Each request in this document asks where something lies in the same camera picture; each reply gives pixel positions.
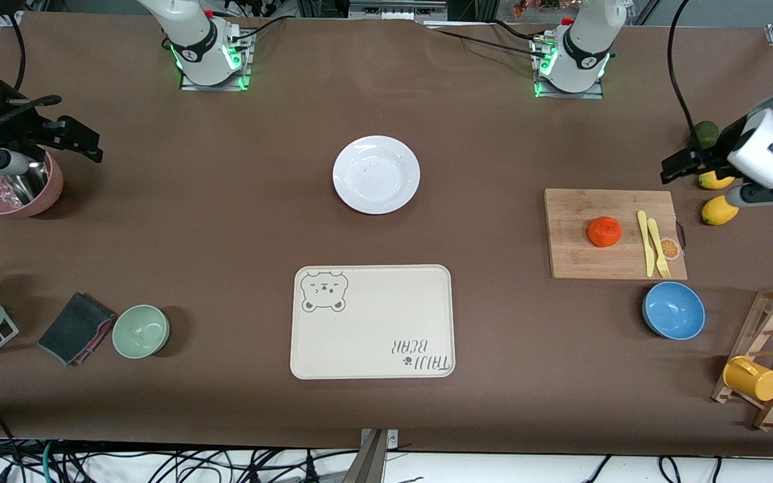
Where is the black base cable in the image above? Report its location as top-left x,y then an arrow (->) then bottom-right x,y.
427,19 -> 548,58
229,15 -> 297,44

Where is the pink folded cloth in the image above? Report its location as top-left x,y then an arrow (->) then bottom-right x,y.
71,314 -> 117,367

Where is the pink bowl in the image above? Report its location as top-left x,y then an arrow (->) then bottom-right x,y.
0,151 -> 64,219

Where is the white round plate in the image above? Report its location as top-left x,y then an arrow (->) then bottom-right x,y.
332,136 -> 421,215

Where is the aluminium frame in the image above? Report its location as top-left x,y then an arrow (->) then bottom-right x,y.
296,0 -> 495,21

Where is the black right base cable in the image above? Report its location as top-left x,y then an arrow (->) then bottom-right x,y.
229,15 -> 297,44

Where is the yellow mug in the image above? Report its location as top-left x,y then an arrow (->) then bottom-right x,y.
723,356 -> 773,403

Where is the wooden peg rack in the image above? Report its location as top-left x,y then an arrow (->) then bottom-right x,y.
711,284 -> 773,431

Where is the yellow plastic fork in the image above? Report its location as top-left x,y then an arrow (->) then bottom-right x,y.
647,217 -> 672,279

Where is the metal scoop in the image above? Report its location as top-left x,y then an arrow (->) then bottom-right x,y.
1,161 -> 50,206

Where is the cream bear print tray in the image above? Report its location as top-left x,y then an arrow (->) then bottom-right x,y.
290,264 -> 456,380

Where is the dark grey folded cloth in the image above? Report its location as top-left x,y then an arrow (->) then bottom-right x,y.
38,292 -> 117,367

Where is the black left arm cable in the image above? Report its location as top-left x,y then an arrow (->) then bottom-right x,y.
667,0 -> 704,150

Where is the black left base cable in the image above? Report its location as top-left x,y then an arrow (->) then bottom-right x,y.
427,19 -> 548,58

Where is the brown table cover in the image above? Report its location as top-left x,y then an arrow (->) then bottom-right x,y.
0,10 -> 773,458

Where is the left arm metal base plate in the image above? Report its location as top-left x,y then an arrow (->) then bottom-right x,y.
531,34 -> 605,100

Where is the dark green avocado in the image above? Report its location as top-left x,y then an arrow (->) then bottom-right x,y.
694,121 -> 721,150

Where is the orange mandarin fruit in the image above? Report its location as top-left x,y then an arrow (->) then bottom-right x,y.
587,216 -> 623,248

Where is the bamboo cutting board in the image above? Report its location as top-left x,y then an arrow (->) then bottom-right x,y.
544,189 -> 688,281

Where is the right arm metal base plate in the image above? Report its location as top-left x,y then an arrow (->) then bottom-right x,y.
180,27 -> 253,91

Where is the yellow plastic knife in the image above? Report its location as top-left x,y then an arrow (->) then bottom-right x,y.
637,210 -> 656,278

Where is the grey metal clamp bracket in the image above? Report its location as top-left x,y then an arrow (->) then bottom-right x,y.
360,429 -> 399,449

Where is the pale green bowl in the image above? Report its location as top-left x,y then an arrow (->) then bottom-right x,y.
112,305 -> 170,360

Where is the dark metal beam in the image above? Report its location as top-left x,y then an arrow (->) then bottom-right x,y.
341,429 -> 387,483

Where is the blue bowl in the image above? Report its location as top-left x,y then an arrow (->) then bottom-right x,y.
642,281 -> 706,341

